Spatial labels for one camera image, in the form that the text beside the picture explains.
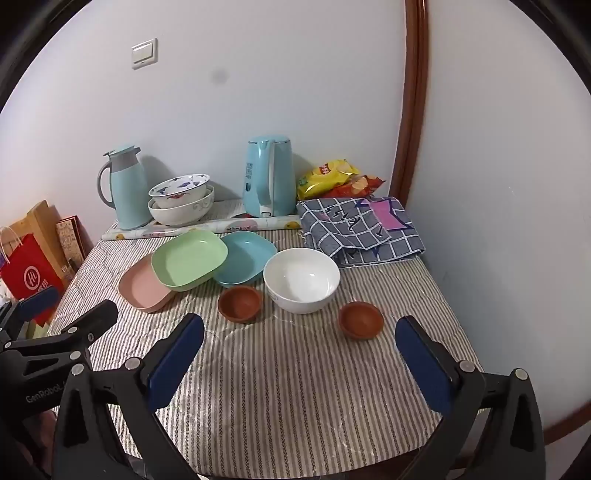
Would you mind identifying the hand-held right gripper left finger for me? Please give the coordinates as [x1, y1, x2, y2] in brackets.
[53, 313, 206, 480]

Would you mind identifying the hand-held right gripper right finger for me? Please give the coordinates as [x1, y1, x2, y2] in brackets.
[394, 315, 548, 480]

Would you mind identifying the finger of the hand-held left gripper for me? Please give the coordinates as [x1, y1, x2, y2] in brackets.
[0, 287, 64, 343]
[0, 299, 120, 367]

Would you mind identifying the pink plastic plate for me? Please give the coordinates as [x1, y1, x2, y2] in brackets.
[118, 253, 178, 315]

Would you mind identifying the small brown dish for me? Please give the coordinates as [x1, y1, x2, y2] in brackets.
[218, 285, 264, 325]
[338, 301, 385, 341]

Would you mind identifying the green plastic plate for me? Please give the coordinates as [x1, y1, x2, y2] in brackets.
[151, 228, 229, 292]

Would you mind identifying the blue plastic plate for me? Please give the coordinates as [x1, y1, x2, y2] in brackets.
[213, 231, 279, 288]

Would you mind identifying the white ceramic bowl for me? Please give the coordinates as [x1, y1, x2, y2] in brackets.
[263, 248, 341, 315]

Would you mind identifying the red paper bag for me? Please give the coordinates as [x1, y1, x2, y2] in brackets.
[0, 226, 65, 326]

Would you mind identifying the patterned brown box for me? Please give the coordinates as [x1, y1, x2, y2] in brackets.
[55, 215, 93, 278]

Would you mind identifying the striped tablecloth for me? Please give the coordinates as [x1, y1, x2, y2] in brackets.
[46, 198, 485, 480]

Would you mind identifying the rolled floral sheet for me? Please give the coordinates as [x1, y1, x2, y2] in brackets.
[102, 215, 303, 241]

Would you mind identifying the light blue thermos jug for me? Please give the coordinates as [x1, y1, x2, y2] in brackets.
[97, 145, 153, 230]

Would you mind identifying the swirl pattern bowl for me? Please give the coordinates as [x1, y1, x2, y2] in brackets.
[148, 185, 216, 227]

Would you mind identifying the fish pattern bowl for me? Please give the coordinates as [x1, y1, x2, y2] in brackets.
[148, 174, 211, 209]

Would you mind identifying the folded grey checked cloth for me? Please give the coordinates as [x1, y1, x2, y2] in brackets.
[295, 196, 426, 268]

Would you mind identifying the light blue electric kettle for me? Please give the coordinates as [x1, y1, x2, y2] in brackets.
[242, 135, 298, 219]

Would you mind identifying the red chip bag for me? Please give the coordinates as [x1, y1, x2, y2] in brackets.
[329, 174, 386, 200]

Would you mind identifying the yellow chip bag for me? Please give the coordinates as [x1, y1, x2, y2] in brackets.
[296, 159, 360, 201]

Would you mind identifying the white light switch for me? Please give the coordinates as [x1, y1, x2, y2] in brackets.
[130, 38, 158, 71]

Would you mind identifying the brown wooden door frame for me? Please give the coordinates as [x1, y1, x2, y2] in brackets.
[388, 0, 430, 204]

